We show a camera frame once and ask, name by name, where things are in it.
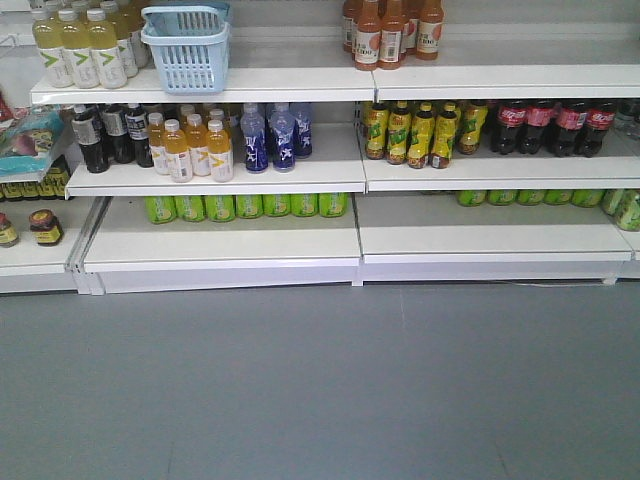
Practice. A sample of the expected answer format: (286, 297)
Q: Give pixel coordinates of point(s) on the light blue plastic basket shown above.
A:
(189, 43)

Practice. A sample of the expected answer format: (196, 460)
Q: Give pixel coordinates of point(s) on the blue sports drink bottle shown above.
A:
(282, 124)
(253, 129)
(302, 113)

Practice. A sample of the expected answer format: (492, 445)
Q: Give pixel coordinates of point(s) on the yellow lemon tea bottle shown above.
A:
(422, 130)
(377, 123)
(473, 120)
(444, 136)
(398, 130)

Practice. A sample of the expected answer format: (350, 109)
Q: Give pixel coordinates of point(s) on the yellow orange juice bottle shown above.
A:
(156, 143)
(177, 152)
(219, 152)
(196, 135)

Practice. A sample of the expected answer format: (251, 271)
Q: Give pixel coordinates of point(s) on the white metal shelving unit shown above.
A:
(400, 225)

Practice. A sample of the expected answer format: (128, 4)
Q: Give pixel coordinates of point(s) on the orange C100 juice bottle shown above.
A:
(391, 35)
(366, 50)
(429, 29)

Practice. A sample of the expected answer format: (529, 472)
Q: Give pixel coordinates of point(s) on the dark tea bottle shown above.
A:
(116, 128)
(89, 139)
(137, 126)

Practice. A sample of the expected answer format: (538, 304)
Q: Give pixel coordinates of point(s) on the plastic cola bottle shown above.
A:
(568, 124)
(538, 115)
(510, 117)
(599, 119)

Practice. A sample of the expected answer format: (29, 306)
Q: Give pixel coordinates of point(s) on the brown sauce jar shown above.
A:
(46, 227)
(8, 234)

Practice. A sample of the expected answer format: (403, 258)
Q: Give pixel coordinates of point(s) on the pale green tea bottle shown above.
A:
(77, 46)
(105, 50)
(47, 35)

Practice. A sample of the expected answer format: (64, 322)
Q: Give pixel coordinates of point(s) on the teal snack package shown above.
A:
(26, 147)

